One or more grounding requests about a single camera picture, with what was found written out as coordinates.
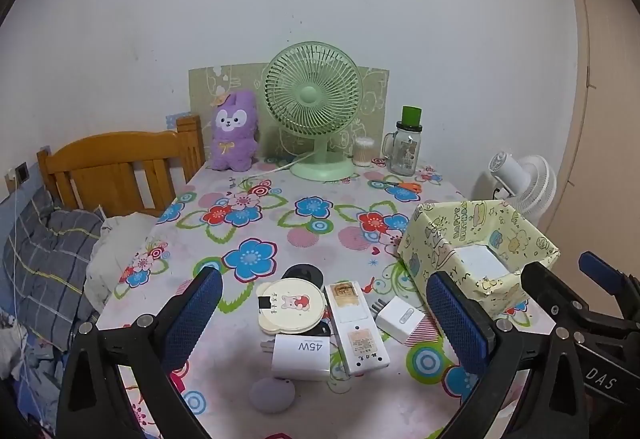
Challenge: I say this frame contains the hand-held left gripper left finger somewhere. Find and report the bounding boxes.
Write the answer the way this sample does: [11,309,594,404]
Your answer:
[56,265,224,439]

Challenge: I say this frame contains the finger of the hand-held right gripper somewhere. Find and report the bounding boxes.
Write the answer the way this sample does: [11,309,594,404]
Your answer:
[520,261,592,326]
[578,251,640,302]

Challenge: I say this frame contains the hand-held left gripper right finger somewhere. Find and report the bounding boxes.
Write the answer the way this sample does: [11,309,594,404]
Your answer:
[425,270,588,439]

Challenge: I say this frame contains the small white charger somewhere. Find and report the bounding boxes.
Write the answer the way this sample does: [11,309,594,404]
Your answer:
[370,295,427,345]

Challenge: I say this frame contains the yellow cartoon patterned box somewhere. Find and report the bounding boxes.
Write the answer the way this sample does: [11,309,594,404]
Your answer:
[397,200,560,320]

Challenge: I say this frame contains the white power strip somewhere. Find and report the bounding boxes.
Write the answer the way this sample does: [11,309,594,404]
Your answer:
[324,280,391,376]

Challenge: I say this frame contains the lavender round pebble object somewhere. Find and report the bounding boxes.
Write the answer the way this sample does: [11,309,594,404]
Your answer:
[249,378,297,415]

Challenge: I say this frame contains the large white charger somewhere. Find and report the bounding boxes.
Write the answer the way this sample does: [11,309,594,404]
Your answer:
[260,335,331,381]

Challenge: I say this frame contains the black round object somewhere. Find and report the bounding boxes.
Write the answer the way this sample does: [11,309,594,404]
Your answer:
[281,264,327,285]

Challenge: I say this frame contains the white standing fan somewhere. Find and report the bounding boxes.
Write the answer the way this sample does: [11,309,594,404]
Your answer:
[472,150,557,226]

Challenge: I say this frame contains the floral tablecloth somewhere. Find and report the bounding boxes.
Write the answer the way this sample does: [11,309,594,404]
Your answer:
[95,158,566,439]

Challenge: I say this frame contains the beige door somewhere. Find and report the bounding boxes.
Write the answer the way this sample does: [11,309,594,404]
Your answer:
[542,0,640,280]

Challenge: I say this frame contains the grey plaid bedding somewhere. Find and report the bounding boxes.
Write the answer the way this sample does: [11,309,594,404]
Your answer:
[2,199,106,350]

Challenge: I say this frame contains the glass jar with green lid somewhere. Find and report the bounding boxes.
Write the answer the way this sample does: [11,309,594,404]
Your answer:
[382,106,424,177]

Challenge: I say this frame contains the crumpled blue patterned cloth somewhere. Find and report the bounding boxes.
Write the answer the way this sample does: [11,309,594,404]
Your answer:
[0,314,66,420]

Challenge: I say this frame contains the purple plush toy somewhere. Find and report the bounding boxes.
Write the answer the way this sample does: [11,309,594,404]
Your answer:
[209,90,261,171]

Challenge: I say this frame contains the wooden bed headboard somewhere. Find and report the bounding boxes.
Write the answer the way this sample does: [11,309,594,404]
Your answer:
[36,115,206,220]

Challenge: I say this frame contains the cotton swab container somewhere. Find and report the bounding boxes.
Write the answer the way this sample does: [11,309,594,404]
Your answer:
[353,137,375,167]

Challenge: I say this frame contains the beige cartoon patterned board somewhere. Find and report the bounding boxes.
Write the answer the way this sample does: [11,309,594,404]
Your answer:
[188,63,391,160]

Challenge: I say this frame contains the green desk fan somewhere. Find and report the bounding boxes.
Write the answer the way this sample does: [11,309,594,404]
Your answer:
[262,43,364,181]

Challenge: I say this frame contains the orange handled scissors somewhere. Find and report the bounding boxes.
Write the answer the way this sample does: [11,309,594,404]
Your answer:
[372,179,423,194]

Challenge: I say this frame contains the white fan cable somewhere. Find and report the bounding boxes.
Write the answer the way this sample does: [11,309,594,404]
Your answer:
[247,158,301,180]

